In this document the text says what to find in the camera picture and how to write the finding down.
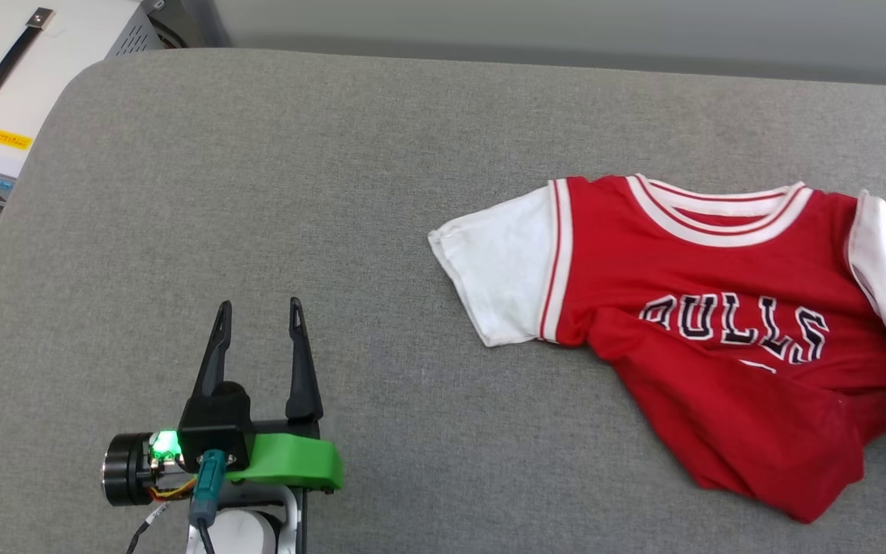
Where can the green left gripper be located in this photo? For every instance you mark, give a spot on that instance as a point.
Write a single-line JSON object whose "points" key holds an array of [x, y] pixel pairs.
{"points": [[289, 462]]}

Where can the red white Bulls jersey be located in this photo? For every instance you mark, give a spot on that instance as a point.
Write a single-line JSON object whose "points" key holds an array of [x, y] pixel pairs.
{"points": [[681, 261]]}

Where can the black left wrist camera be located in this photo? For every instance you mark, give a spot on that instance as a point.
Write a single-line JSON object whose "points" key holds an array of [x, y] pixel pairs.
{"points": [[216, 423]]}

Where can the white equipment box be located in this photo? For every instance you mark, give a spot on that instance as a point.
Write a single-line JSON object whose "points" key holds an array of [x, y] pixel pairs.
{"points": [[51, 85]]}

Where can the yellow warning label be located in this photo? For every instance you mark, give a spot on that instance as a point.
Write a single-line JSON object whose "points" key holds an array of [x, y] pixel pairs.
{"points": [[11, 139]]}

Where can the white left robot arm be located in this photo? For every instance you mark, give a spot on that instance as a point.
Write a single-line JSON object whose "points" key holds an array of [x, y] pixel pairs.
{"points": [[247, 535]]}

